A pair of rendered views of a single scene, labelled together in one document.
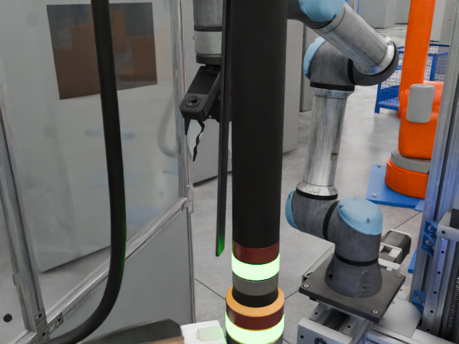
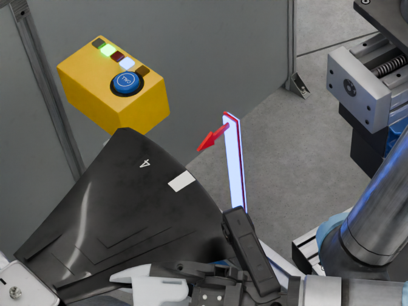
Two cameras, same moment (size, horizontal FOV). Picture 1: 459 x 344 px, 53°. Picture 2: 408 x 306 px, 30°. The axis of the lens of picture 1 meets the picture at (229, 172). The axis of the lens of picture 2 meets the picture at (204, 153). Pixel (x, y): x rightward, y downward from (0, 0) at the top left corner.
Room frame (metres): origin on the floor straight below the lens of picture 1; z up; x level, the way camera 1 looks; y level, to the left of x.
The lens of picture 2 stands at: (0.02, -0.43, 1.94)
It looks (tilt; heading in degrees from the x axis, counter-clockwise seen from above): 51 degrees down; 30
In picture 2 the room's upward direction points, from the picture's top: 8 degrees counter-clockwise
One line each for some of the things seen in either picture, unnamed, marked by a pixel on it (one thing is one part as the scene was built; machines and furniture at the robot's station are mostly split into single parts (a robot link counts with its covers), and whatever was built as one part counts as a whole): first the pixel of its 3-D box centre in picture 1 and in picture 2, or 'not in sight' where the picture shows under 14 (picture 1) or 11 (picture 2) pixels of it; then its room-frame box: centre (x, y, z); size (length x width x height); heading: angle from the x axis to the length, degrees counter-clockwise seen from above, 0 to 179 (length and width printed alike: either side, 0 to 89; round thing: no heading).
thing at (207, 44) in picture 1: (213, 43); not in sight; (0.86, 0.03, 1.70); 0.08 x 0.08 x 0.05
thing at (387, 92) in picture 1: (423, 79); not in sight; (7.11, -3.02, 0.49); 1.27 x 0.88 x 0.98; 132
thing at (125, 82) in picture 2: not in sight; (126, 82); (0.71, 0.08, 1.08); 0.04 x 0.04 x 0.02
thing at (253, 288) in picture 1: (255, 274); not in sight; (0.28, -0.02, 1.60); 0.03 x 0.03 x 0.01
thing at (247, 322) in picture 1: (255, 304); not in sight; (0.28, -0.02, 1.57); 0.04 x 0.04 x 0.01
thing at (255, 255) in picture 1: (255, 243); not in sight; (0.28, -0.02, 1.62); 0.03 x 0.03 x 0.01
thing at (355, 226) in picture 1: (356, 226); not in sight; (1.08, -0.33, 1.20); 0.13 x 0.12 x 0.14; 48
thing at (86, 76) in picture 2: not in sight; (114, 92); (0.73, 0.13, 1.02); 0.16 x 0.10 x 0.11; 69
